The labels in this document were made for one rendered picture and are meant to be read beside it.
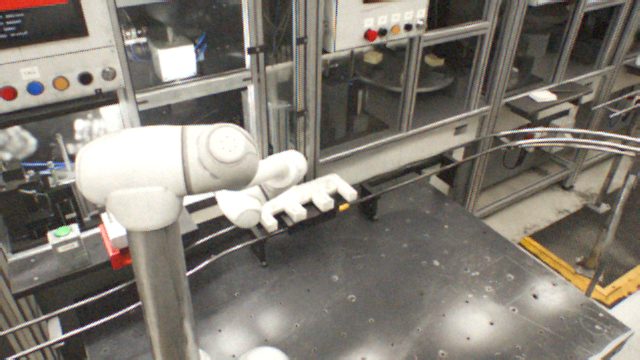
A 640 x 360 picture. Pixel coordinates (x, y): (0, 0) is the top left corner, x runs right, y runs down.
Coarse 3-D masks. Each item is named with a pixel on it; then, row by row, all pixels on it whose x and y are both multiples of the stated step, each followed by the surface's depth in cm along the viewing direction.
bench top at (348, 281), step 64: (192, 256) 176; (320, 256) 177; (384, 256) 178; (448, 256) 179; (512, 256) 179; (128, 320) 152; (256, 320) 153; (320, 320) 153; (384, 320) 154; (448, 320) 154; (512, 320) 155; (576, 320) 155
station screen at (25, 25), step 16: (0, 16) 107; (16, 16) 109; (32, 16) 110; (48, 16) 112; (64, 16) 114; (0, 32) 108; (16, 32) 110; (32, 32) 112; (48, 32) 114; (64, 32) 115
